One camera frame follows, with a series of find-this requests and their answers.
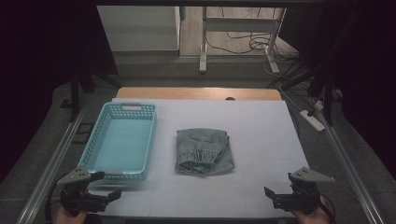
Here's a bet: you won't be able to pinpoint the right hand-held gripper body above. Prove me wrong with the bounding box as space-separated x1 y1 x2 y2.
273 166 336 215

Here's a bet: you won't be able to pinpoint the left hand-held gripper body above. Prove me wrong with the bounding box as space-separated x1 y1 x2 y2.
56 166 110 217

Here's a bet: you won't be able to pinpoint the light blue plastic basket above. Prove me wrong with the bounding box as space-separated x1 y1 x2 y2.
78 102 158 182

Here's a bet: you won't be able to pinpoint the grey-green shorts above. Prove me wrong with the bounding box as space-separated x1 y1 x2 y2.
175 128 236 177

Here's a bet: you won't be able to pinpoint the person's left hand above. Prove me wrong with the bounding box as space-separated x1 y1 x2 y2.
55 205 89 224

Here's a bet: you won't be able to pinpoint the person's right hand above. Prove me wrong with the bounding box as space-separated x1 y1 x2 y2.
292 195 332 224

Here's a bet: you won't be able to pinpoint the white power strip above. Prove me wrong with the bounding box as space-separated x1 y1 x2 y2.
299 109 326 133

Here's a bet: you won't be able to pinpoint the black stand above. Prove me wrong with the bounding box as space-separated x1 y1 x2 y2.
68 60 123 123
307 69 334 126

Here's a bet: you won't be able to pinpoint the wooden table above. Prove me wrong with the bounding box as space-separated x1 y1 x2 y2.
115 87 283 102

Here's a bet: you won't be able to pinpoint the white cabinet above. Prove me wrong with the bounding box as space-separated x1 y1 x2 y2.
96 5 182 52

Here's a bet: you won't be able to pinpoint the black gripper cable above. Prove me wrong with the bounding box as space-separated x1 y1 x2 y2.
319 193 338 224
44 182 64 224

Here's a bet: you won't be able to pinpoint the aluminium rail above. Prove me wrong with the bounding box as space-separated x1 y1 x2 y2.
15 102 89 224
314 108 386 224

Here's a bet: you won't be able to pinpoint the white power cable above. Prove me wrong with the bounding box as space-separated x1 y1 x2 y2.
277 84 304 114

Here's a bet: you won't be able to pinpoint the tangle of black floor cables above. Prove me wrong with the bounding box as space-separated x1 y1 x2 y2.
205 7 302 63

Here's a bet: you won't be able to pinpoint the white desk frame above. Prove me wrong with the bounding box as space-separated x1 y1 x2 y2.
199 7 288 75

